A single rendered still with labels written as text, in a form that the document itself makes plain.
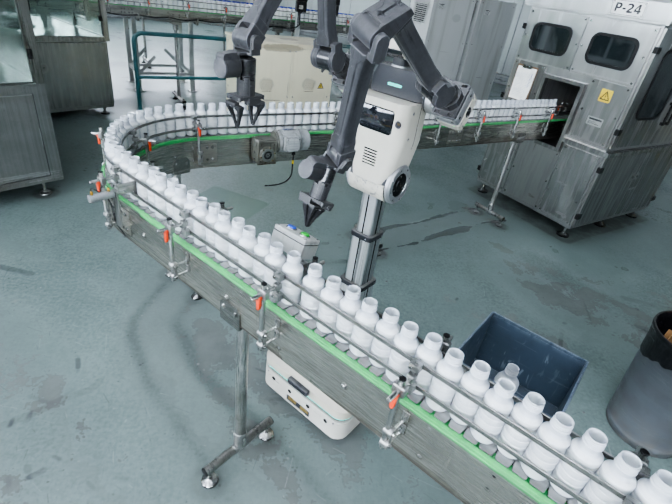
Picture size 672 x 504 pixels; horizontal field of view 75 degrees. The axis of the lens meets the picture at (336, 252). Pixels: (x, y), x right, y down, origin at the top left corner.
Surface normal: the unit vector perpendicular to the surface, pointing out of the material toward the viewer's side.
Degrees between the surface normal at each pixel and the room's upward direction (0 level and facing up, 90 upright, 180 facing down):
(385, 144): 90
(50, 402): 0
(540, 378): 90
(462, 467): 90
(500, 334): 90
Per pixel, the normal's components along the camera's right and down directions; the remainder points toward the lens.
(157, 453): 0.13, -0.84
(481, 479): -0.64, 0.33
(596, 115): -0.84, 0.18
